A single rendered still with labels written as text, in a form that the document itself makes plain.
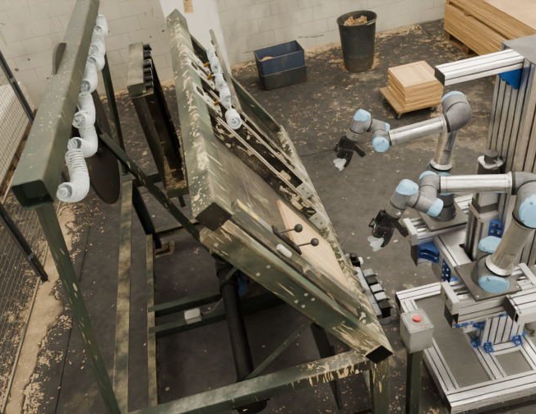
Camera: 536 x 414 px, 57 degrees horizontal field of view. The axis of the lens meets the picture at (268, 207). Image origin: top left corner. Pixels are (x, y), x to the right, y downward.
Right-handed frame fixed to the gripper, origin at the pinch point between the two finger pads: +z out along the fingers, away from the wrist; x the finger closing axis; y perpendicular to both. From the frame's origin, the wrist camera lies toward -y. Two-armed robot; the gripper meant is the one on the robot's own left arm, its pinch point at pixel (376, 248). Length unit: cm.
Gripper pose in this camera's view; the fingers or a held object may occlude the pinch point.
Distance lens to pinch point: 222.6
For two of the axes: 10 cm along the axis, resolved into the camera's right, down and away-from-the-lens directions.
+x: 1.4, 6.1, -7.8
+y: -9.4, -1.7, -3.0
